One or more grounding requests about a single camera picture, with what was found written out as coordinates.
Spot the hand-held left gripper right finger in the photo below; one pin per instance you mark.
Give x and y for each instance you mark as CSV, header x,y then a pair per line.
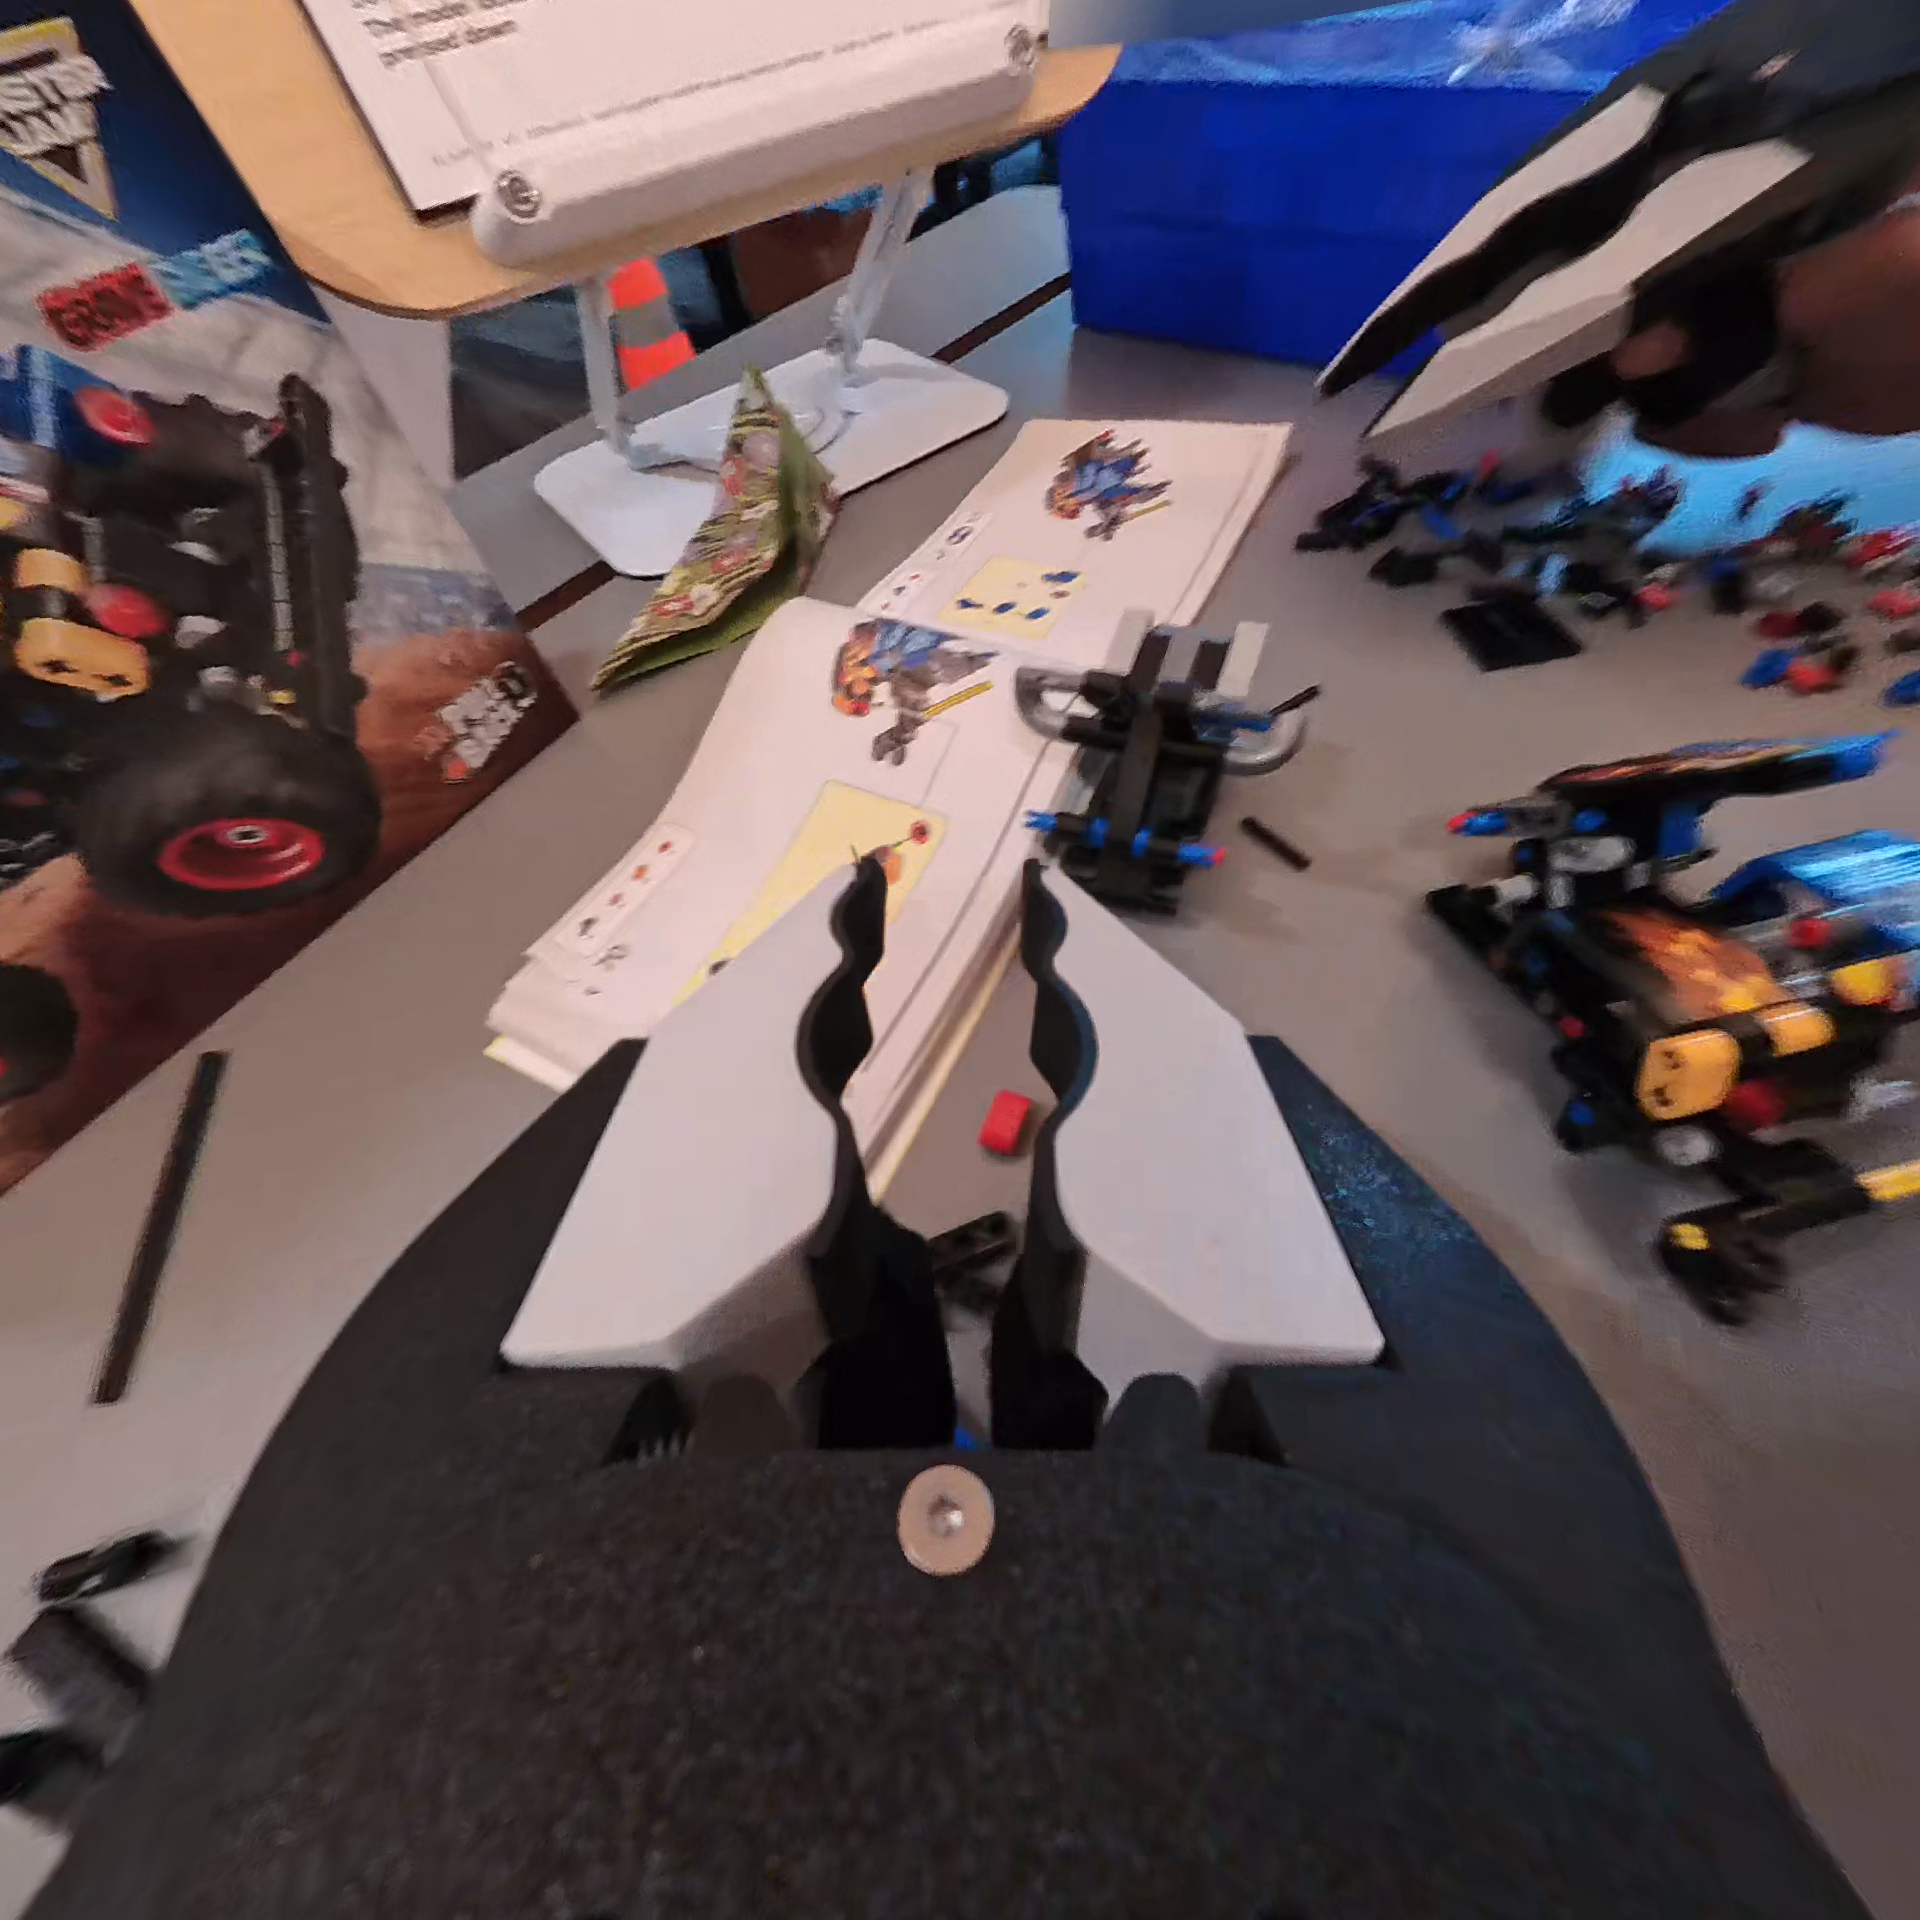
x,y
1202,1170

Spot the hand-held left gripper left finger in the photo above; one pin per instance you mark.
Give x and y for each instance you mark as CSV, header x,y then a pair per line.
x,y
675,1170

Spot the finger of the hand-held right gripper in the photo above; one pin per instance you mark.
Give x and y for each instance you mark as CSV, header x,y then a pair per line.
x,y
1531,187
1591,284

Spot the red lego piece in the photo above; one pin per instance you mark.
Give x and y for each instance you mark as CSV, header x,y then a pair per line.
x,y
1007,1124

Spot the black holed lego beam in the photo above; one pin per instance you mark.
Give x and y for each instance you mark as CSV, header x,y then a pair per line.
x,y
968,1245

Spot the pile of loose lego pieces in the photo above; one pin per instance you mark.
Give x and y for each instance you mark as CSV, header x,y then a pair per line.
x,y
1500,526

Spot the short black lego pin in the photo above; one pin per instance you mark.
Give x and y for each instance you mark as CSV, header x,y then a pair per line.
x,y
1274,843

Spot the black flat lego plate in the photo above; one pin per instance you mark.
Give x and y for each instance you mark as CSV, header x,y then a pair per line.
x,y
1508,634

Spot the lego instruction booklet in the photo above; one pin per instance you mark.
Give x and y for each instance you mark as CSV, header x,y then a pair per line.
x,y
750,780

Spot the small black lego assembly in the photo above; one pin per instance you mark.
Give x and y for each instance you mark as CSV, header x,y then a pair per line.
x,y
1156,751

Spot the long black lego axle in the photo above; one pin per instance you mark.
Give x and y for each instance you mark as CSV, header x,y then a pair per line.
x,y
158,1230

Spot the partly built lego truck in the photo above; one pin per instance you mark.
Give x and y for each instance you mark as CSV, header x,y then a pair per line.
x,y
1680,960

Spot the black lego piece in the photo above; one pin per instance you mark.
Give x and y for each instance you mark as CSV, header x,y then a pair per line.
x,y
38,1766
104,1563
75,1669

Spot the monster truck lego box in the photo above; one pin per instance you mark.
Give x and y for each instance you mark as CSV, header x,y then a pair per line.
x,y
225,602

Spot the person's right hand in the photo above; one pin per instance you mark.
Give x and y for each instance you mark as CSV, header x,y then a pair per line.
x,y
1860,330

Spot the blue plastic bin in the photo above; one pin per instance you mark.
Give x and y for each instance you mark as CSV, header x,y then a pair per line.
x,y
1230,196

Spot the green folded leaflet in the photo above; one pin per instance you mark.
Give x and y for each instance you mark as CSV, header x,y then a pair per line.
x,y
719,570

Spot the white metal stand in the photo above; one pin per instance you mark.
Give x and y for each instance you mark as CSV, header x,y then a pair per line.
x,y
914,413

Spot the white document clamp bar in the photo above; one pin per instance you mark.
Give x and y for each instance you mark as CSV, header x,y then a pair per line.
x,y
750,166

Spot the orange traffic cone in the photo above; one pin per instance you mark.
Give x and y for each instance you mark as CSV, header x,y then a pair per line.
x,y
649,330

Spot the white document stand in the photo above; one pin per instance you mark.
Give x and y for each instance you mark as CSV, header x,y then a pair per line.
x,y
300,196

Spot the printed paper sheet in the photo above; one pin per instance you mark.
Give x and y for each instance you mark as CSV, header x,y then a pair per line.
x,y
397,105

